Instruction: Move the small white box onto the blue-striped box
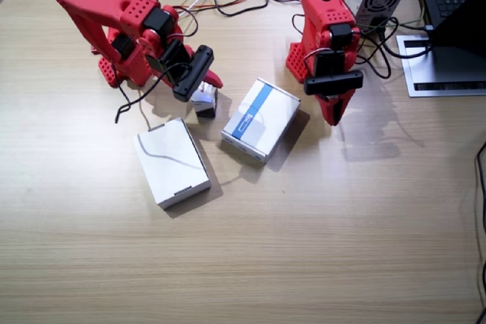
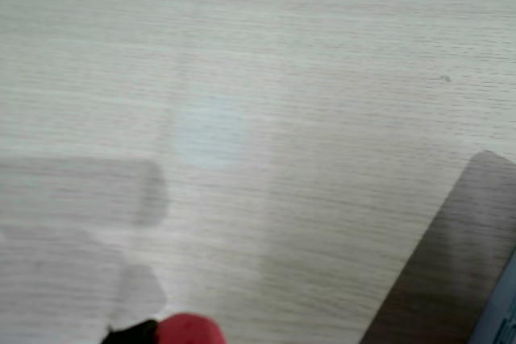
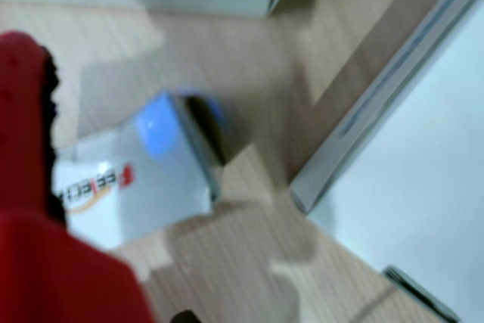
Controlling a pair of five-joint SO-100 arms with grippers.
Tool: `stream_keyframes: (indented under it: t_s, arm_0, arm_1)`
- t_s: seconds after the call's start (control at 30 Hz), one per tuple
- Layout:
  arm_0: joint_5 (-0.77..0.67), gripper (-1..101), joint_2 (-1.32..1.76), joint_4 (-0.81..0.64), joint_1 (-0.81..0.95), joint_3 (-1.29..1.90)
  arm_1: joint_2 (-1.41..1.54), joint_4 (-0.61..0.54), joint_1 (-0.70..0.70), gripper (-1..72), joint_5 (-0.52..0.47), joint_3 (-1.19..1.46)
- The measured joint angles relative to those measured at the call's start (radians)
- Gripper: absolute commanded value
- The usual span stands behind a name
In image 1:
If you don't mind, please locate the plain white box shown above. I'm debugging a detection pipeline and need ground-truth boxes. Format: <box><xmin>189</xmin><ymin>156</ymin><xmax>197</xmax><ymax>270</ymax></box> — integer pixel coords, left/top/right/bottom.
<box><xmin>133</xmin><ymin>118</ymin><xmax>213</xmax><ymax>210</ymax></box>

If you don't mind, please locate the black power cable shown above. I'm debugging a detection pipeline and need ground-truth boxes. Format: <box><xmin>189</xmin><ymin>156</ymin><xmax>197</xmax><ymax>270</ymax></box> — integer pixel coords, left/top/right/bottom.
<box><xmin>377</xmin><ymin>24</ymin><xmax>434</xmax><ymax>59</ymax></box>

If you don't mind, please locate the thin black webcam cable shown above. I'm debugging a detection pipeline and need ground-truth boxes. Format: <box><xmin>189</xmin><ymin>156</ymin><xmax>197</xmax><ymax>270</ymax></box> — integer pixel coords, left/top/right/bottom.
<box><xmin>115</xmin><ymin>61</ymin><xmax>191</xmax><ymax>124</ymax></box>

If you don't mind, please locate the white box with blue stripe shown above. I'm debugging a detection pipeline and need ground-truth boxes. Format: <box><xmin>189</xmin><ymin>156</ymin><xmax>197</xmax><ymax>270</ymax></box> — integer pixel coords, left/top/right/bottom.
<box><xmin>220</xmin><ymin>77</ymin><xmax>301</xmax><ymax>165</ymax></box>

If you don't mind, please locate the black cable at table edge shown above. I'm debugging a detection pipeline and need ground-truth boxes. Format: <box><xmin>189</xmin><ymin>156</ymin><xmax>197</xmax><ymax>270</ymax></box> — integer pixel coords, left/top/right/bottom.
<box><xmin>474</xmin><ymin>141</ymin><xmax>486</xmax><ymax>324</ymax></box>

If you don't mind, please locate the looped black webcam cable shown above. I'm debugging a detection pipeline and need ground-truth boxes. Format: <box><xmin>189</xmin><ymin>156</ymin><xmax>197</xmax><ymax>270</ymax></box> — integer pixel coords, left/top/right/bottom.
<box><xmin>355</xmin><ymin>16</ymin><xmax>402</xmax><ymax>80</ymax></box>

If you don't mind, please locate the black bar webcam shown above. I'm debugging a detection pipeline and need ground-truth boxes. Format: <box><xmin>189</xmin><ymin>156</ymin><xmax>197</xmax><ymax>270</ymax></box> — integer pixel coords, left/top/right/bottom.
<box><xmin>303</xmin><ymin>49</ymin><xmax>365</xmax><ymax>97</ymax></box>
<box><xmin>158</xmin><ymin>39</ymin><xmax>215</xmax><ymax>104</ymax></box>

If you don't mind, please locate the small white box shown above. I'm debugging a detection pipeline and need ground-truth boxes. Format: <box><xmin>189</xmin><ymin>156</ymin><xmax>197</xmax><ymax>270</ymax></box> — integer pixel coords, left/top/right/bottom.
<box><xmin>191</xmin><ymin>80</ymin><xmax>219</xmax><ymax>119</ymax></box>

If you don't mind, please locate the black USB cable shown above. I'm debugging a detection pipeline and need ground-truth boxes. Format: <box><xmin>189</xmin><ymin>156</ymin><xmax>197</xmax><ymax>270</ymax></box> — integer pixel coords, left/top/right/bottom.
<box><xmin>390</xmin><ymin>18</ymin><xmax>434</xmax><ymax>33</ymax></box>

